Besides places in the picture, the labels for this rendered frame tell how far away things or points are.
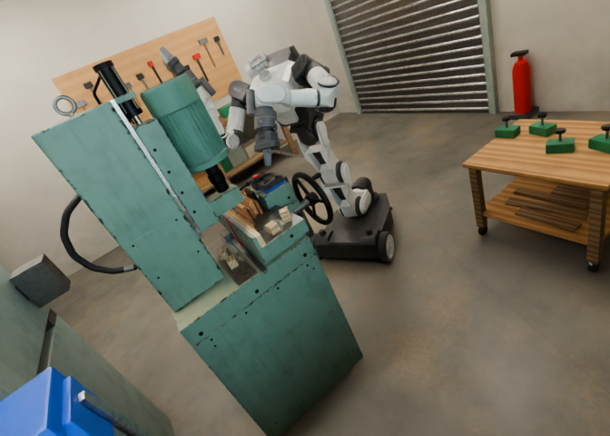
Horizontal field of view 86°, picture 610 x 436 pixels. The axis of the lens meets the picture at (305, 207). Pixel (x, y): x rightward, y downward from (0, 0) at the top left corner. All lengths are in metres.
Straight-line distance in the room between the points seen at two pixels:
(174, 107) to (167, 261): 0.52
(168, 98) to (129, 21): 3.57
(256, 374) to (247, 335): 0.20
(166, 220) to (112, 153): 0.26
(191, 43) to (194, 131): 3.64
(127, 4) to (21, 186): 2.33
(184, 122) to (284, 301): 0.77
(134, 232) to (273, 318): 0.61
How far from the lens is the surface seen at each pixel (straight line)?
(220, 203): 1.32
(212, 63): 4.83
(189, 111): 1.20
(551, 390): 1.74
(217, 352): 1.36
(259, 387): 1.56
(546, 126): 2.23
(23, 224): 4.80
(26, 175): 4.68
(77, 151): 1.15
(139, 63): 4.64
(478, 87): 4.07
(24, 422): 0.74
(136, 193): 1.17
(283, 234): 1.21
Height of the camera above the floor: 1.51
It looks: 28 degrees down
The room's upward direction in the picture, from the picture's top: 24 degrees counter-clockwise
